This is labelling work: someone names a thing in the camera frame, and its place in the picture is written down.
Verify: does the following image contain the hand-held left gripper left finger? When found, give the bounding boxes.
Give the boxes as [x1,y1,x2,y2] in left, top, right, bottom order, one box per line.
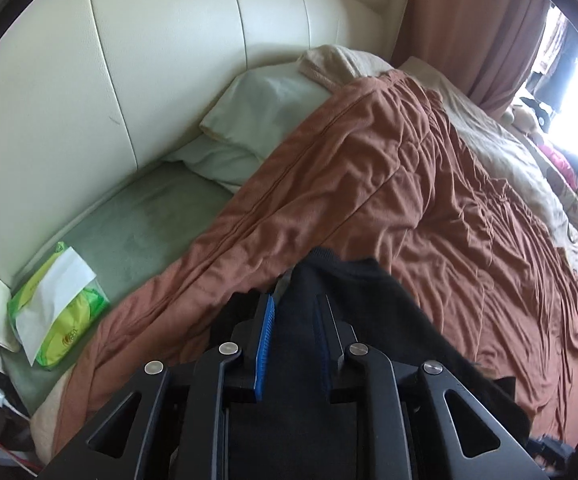
[34,294,277,480]

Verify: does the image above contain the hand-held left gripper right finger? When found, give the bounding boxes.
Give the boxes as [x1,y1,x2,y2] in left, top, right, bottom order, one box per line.
[313,295,547,480]

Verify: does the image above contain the black sweatshirt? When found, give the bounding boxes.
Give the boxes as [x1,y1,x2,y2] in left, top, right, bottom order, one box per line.
[209,245,530,480]

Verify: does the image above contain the hanging clothes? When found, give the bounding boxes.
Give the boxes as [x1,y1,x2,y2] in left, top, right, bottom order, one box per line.
[534,5,578,91]

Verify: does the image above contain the green bed sheet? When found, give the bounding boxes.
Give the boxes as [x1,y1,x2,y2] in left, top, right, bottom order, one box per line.
[0,162,235,416]

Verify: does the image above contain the pale green pillow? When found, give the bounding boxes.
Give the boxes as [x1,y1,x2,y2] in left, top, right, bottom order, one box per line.
[161,137,265,196]
[199,62,335,153]

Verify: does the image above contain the green tissue pack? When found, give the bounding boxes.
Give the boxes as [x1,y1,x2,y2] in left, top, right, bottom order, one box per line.
[8,241,111,372]

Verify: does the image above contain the orange-brown blanket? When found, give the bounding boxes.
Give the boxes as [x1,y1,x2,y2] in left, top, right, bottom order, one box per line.
[52,70,578,461]

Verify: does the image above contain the printed cream cloth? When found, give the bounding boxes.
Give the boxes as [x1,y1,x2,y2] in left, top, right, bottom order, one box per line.
[534,130,578,231]

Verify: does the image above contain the cream duvet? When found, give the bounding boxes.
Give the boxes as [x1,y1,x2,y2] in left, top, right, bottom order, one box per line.
[296,45,578,281]

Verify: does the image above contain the pink cloth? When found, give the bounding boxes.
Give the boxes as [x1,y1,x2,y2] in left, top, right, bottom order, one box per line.
[539,140,578,176]

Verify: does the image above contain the plush toy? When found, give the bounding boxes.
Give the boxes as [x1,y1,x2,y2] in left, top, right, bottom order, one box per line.
[501,97,554,136]

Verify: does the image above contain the cream padded headboard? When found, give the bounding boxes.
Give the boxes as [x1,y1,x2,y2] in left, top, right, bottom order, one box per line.
[0,0,410,356]

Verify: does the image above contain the brown curtain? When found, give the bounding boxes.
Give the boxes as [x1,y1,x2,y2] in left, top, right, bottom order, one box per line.
[391,0,552,116]

